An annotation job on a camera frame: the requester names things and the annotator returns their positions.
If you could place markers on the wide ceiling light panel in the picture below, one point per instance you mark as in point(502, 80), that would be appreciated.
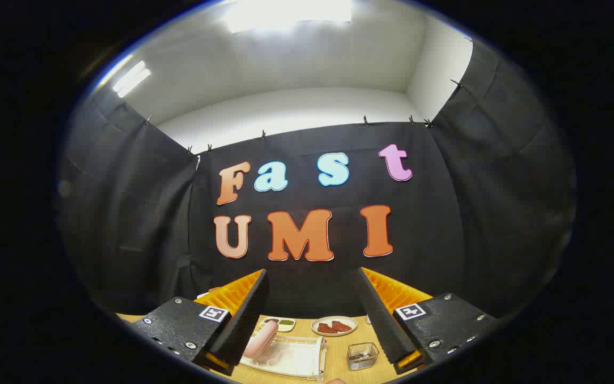
point(285, 13)

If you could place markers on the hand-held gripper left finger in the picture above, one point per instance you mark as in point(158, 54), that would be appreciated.
point(245, 320)

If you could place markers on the black backdrop cloth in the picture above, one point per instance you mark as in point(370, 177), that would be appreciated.
point(445, 213)

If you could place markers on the beige round plate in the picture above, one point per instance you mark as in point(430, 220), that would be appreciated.
point(317, 330)

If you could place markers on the white divided dish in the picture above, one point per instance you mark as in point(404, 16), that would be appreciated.
point(289, 328)

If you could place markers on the red-brown meat piece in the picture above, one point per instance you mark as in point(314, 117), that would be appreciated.
point(342, 326)
point(326, 328)

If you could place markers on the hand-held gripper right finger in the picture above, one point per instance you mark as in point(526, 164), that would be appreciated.
point(381, 320)

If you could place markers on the long ceiling light strip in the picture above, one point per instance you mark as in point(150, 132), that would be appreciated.
point(131, 79)

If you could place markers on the pink plate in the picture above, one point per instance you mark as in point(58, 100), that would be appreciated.
point(261, 338)

